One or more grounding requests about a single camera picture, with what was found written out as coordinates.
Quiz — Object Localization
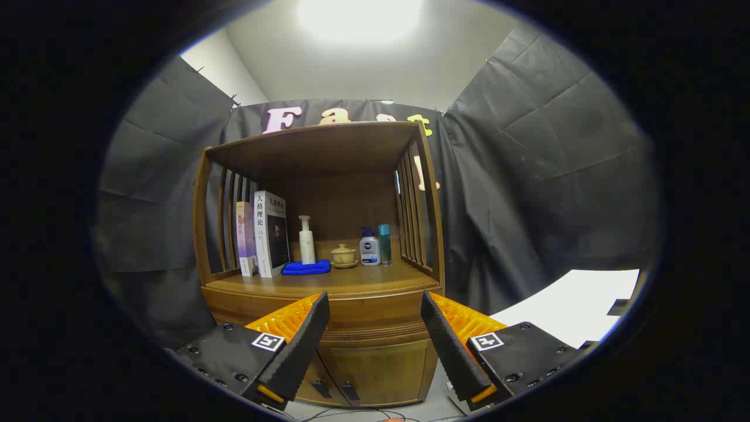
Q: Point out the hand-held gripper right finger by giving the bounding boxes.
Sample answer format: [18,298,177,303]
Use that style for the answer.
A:
[421,290,598,411]

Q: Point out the blue folded cloth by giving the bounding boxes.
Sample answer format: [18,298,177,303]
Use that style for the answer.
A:
[281,260,332,276]

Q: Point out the yellow lidded tea cup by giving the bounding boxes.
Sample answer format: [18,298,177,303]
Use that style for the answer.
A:
[329,244,359,270]

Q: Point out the ceiling light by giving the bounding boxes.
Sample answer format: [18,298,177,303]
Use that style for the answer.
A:
[296,0,422,45]

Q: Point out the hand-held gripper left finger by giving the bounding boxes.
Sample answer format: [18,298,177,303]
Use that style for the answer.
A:
[176,291,330,411]

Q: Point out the wooden countertop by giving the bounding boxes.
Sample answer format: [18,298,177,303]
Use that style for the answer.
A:
[205,258,440,300]

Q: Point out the thick white book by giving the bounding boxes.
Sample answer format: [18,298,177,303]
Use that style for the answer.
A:
[254,190,291,278]

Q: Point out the wooden drawer with black knob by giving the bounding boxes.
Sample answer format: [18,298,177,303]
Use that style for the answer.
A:
[202,285,441,348]

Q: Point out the white foam pump bottle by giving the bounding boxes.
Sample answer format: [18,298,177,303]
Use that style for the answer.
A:
[298,215,316,265]

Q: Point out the black floor cables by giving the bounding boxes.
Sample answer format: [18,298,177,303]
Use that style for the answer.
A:
[281,404,463,422]

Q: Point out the brown wooden cabinet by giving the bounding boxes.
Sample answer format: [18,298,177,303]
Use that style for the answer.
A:
[193,120,446,408]

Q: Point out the thin purple book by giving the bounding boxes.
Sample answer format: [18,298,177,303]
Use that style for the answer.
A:
[236,201,259,277]

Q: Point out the white bottle with blue pump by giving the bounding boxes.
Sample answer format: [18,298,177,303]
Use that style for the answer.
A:
[360,227,382,267]

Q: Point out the wooden cabinet door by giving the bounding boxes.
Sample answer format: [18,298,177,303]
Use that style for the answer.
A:
[296,350,346,405]
[319,340,437,406]

